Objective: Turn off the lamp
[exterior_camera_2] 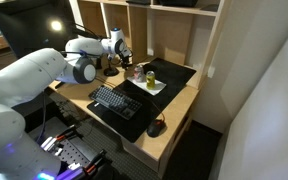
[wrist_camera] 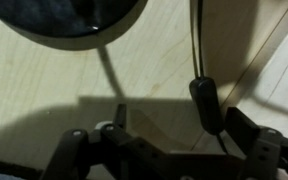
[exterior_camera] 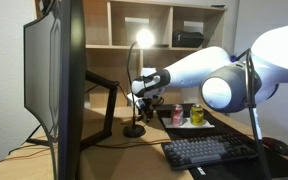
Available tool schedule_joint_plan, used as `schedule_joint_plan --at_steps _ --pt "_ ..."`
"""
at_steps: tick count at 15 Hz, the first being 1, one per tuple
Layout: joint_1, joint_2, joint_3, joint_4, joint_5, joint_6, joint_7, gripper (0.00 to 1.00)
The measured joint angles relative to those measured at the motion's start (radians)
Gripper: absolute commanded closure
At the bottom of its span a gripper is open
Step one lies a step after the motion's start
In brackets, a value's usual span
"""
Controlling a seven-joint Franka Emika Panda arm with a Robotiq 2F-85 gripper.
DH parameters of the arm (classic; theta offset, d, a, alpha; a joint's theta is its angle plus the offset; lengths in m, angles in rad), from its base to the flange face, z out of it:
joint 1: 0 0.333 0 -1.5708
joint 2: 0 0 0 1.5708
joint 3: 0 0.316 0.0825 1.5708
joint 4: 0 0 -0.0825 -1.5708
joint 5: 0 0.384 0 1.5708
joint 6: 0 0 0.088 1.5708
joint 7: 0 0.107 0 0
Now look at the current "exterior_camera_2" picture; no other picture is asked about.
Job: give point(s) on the white wall outlet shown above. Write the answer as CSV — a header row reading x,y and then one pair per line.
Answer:
x,y
211,72

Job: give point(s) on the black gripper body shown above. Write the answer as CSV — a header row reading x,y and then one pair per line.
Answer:
x,y
125,57

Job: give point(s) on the yellow drink can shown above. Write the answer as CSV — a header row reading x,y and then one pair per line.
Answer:
x,y
150,80

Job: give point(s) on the black red toggle clamp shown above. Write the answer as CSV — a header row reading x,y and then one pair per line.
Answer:
x,y
95,163
62,136

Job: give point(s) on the black bag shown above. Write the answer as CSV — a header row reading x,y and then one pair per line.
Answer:
x,y
177,3

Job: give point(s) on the black curved monitor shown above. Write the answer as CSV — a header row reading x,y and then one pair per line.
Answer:
x,y
20,26

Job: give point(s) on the grey black keyboard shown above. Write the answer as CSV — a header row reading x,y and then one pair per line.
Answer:
x,y
115,101

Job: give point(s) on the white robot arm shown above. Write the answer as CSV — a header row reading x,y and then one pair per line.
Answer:
x,y
24,76

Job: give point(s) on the black orange computer mouse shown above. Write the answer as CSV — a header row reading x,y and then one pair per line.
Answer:
x,y
155,128

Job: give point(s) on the black desk mat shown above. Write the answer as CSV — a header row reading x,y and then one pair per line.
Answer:
x,y
174,75

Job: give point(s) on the wooden shelf unit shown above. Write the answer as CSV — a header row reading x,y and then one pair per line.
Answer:
x,y
174,36

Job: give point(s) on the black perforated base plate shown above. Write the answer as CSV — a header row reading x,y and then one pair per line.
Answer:
x,y
70,153

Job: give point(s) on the red drink can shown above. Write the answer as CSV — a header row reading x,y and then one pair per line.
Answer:
x,y
138,73

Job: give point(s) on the bin with colourful items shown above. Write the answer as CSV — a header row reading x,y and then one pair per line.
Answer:
x,y
159,87

